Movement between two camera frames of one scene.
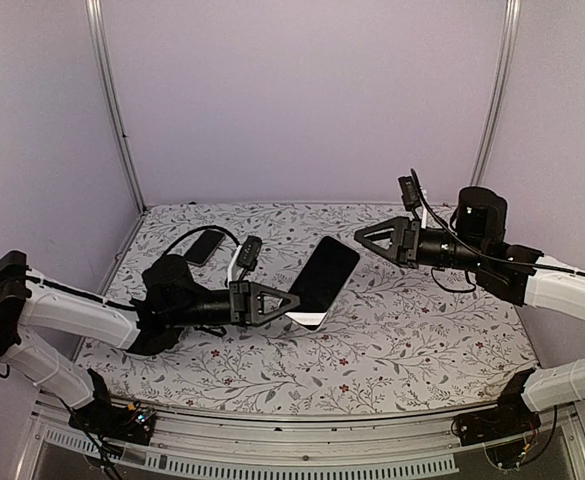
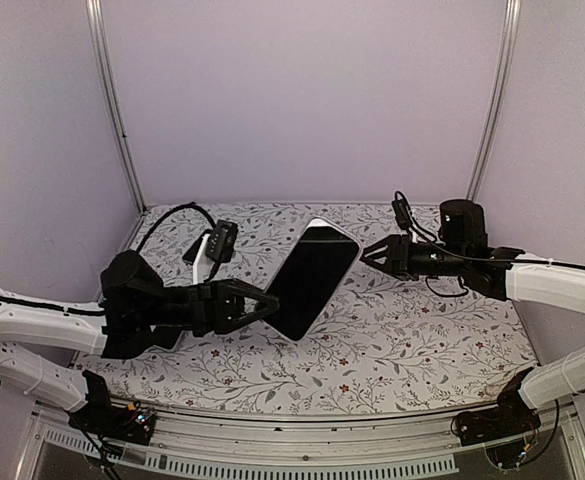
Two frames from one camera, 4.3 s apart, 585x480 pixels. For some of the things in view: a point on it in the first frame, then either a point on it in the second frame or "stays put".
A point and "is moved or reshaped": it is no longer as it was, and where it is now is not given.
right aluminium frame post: [504, 92] stays put
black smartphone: [322, 283] is moved or reshaped
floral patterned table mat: [399, 340] stays put
